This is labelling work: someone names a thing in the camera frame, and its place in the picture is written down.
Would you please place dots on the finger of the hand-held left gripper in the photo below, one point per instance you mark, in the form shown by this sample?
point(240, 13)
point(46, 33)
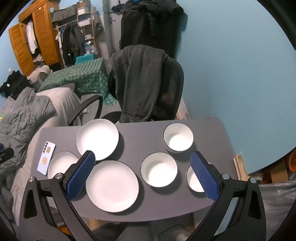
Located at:
point(5, 156)

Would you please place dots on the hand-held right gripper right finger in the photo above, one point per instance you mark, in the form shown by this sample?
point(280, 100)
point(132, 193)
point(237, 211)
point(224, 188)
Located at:
point(204, 176)

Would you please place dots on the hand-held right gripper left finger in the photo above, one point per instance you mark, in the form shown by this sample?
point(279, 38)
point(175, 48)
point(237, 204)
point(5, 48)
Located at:
point(81, 176)

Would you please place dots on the white bowl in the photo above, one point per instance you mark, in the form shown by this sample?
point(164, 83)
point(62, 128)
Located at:
point(178, 139)
point(193, 183)
point(159, 170)

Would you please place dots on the small white plate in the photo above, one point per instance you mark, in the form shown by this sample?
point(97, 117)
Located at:
point(60, 164)

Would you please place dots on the large white plate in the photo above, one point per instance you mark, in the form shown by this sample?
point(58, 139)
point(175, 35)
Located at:
point(97, 139)
point(112, 186)

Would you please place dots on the wooden board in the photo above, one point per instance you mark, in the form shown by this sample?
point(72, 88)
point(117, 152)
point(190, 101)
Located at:
point(240, 166)

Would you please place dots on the light blue smartphone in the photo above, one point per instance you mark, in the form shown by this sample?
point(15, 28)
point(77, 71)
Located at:
point(46, 160)

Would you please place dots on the grey quilted duvet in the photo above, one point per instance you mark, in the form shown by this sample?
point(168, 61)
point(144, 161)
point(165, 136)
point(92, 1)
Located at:
point(23, 115)

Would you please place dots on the black clothes pile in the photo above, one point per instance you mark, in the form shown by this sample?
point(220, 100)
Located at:
point(13, 84)

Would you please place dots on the brown cardboard box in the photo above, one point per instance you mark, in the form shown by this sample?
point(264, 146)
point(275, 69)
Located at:
point(277, 172)

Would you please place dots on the clear plastic sheet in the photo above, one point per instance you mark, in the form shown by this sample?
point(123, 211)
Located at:
point(275, 204)

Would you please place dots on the beige plush cushion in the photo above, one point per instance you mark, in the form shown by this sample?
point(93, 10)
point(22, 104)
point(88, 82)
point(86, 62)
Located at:
point(38, 73)

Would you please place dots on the black office chair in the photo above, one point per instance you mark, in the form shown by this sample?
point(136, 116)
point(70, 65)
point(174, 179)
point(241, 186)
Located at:
point(173, 85)

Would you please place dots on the green checked tablecloth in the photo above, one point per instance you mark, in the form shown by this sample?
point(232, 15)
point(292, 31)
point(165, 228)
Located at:
point(76, 76)

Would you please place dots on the dark grey fleece blanket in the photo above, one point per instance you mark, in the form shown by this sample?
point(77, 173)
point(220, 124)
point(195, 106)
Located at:
point(136, 78)

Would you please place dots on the teal plastic crate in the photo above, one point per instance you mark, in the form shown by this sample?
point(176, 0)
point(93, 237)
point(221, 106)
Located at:
point(85, 59)

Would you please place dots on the white hanging shirt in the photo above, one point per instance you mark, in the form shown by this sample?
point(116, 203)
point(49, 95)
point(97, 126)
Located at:
point(31, 37)

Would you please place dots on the wooden louvred wardrobe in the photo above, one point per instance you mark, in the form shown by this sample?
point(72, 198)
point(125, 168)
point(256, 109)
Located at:
point(46, 34)

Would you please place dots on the dark coats on clothes rack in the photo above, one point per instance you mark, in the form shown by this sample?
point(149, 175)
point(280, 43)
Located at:
point(71, 41)

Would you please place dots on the grey door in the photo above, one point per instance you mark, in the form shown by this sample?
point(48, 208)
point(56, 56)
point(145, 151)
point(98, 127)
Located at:
point(108, 34)

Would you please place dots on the grey fabric storage boxes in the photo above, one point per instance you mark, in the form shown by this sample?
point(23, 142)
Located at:
point(63, 12)

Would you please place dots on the white shelf unit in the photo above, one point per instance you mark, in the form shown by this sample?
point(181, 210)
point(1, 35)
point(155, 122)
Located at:
point(85, 20)

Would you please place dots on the black hanging jacket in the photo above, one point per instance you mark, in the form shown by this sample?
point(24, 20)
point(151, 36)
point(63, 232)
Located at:
point(148, 27)

